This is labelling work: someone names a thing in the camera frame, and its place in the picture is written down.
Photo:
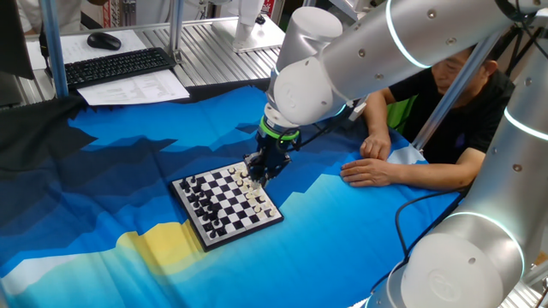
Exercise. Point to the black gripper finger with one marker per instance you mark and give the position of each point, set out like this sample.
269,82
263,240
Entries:
253,169
274,172

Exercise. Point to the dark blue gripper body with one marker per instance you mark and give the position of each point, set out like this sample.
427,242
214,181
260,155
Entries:
276,153

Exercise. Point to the black white magnetic chessboard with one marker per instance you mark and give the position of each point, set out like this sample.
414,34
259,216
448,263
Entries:
227,205

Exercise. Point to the person's left forearm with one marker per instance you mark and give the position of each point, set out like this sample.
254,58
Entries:
436,177

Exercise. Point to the person's right forearm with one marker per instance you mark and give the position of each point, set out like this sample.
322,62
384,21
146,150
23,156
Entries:
377,113

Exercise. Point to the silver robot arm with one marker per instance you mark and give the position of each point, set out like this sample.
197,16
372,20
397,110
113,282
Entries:
364,64

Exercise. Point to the person's left hand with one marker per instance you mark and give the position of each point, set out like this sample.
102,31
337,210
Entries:
370,173

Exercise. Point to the person's right hand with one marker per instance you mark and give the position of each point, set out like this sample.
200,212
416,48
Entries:
377,147

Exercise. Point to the black chess piece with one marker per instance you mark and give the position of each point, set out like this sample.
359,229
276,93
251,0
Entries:
184,185
209,228
188,193
213,235
205,221
196,207

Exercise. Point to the blue mountain print tablecloth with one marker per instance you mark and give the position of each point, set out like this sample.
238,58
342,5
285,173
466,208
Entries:
342,239

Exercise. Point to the silver metal plate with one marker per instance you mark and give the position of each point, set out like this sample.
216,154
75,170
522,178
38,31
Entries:
257,46

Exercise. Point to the green fabric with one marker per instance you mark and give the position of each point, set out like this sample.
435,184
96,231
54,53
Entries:
400,113

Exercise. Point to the printed paper sheet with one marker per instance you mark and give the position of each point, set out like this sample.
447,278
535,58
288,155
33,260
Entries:
137,87

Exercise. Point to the black keyboard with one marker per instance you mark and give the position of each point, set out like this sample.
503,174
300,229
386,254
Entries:
115,64

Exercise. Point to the black computer mouse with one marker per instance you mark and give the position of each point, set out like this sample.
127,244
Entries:
104,41

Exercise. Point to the person in black shirt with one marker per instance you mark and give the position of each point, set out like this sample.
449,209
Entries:
471,115

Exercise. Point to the white paper sheet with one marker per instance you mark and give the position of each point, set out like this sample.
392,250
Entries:
73,49

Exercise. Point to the black table cloth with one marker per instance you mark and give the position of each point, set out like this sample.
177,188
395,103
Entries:
34,132

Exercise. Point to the person in white shirt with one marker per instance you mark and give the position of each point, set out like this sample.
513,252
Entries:
64,13

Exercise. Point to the black monitor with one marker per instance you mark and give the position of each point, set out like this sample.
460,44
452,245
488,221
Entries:
15,38

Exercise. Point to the white pedestal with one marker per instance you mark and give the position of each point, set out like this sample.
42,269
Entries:
248,19

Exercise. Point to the aluminium frame post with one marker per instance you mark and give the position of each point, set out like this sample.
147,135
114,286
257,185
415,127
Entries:
449,96
176,30
53,51

